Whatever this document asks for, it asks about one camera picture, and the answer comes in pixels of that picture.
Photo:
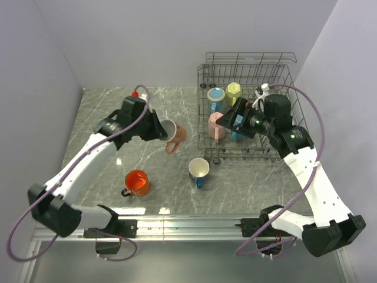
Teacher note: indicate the light blue floral mug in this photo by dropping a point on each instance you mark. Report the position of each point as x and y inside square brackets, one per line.
[236, 137]

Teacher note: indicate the wire dish rack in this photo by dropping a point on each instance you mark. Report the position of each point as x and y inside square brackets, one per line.
[250, 70]

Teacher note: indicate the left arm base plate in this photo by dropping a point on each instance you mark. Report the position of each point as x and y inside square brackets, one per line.
[124, 228]

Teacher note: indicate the orange mug black handle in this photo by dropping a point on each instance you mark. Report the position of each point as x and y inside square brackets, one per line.
[136, 184]

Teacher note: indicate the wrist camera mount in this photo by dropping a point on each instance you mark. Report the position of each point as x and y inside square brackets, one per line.
[261, 93]
[141, 95]

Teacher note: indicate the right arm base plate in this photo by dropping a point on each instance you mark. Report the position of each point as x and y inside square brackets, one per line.
[249, 226]

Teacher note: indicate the aluminium mounting rail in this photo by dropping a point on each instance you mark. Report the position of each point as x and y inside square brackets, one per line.
[166, 228]

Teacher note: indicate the pink faceted mug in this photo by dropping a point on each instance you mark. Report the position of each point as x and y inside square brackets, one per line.
[215, 131]

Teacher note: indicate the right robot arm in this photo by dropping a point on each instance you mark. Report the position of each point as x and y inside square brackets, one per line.
[317, 215]

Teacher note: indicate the yellow faceted mug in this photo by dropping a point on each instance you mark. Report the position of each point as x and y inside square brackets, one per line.
[233, 92]

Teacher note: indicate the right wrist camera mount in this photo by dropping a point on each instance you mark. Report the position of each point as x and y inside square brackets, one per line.
[261, 93]

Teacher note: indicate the salmon floral mug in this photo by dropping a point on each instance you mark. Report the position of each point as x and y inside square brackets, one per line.
[176, 134]

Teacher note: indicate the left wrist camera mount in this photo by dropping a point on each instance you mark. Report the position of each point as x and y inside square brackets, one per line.
[141, 95]

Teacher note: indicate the dark blue mug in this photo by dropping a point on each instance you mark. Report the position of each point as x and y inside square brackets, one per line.
[198, 171]

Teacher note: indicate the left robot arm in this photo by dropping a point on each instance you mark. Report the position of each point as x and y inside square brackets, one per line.
[53, 203]

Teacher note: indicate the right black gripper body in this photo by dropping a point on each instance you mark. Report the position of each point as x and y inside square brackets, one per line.
[252, 121]

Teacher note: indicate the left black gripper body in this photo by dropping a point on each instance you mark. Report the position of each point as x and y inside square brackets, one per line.
[147, 128]

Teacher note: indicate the blue mug orange interior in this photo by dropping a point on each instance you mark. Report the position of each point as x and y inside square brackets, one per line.
[215, 97]

